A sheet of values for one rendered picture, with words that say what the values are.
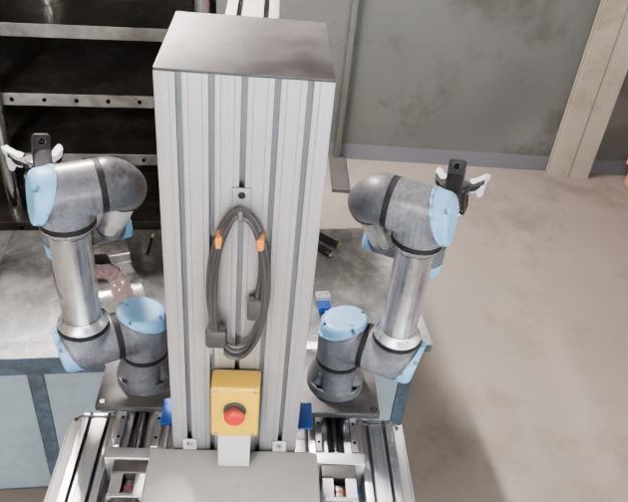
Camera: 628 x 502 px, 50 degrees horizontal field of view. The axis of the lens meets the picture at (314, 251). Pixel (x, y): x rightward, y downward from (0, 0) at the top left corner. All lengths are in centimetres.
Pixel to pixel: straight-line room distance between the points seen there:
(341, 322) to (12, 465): 154
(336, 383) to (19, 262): 139
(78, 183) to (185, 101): 50
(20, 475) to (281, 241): 196
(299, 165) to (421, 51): 385
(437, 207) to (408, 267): 17
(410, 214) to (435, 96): 359
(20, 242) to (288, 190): 189
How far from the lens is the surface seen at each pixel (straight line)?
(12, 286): 260
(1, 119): 280
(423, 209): 140
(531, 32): 497
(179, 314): 119
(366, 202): 143
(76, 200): 142
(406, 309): 156
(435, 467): 306
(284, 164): 101
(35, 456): 276
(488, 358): 360
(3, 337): 240
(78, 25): 268
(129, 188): 145
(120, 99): 273
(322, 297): 239
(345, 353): 169
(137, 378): 178
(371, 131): 501
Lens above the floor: 238
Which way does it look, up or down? 36 degrees down
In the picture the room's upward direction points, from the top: 6 degrees clockwise
